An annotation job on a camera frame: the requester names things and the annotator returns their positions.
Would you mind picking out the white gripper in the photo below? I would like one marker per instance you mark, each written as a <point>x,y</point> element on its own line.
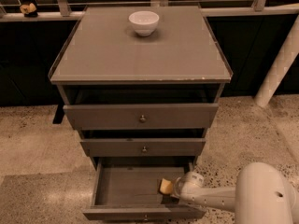
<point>186,184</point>

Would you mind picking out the yellow sponge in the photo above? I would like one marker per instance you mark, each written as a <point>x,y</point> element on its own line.
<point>166,187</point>

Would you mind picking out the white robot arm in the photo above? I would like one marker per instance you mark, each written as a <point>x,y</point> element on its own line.
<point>262,195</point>

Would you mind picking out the grey bottom drawer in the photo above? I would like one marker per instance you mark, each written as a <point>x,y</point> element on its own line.
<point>128,189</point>

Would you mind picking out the grey drawer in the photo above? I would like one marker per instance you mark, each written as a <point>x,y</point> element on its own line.
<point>136,143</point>
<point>132,108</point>
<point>128,189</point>

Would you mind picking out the grey top drawer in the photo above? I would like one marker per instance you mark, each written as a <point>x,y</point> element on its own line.
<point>132,108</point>

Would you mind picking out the grey middle drawer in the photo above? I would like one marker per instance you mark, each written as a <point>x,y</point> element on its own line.
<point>136,143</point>

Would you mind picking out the grey wooden drawer cabinet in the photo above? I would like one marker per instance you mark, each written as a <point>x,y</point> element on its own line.
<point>105,51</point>

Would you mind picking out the white ceramic bowl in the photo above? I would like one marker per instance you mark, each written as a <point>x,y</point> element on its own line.
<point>144,23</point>

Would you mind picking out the small yellow black object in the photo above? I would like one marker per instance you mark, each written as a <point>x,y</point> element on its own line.
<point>29,10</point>

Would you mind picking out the white diagonal post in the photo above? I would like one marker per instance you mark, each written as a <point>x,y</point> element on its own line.
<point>280,67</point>

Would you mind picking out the metal railing frame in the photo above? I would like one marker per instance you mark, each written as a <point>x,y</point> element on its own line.
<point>46,14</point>

